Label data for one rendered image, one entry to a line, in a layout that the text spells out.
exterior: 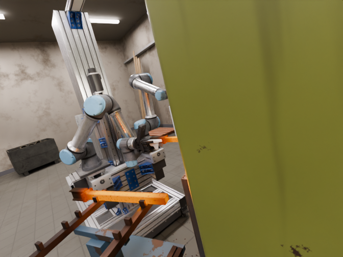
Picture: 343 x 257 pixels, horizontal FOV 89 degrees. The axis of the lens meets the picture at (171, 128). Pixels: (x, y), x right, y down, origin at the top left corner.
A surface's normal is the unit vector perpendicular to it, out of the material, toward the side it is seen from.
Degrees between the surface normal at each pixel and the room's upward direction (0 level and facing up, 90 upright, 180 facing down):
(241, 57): 90
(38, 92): 90
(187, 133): 90
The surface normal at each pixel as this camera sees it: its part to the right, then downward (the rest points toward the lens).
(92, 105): -0.11, 0.15
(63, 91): 0.60, 0.03
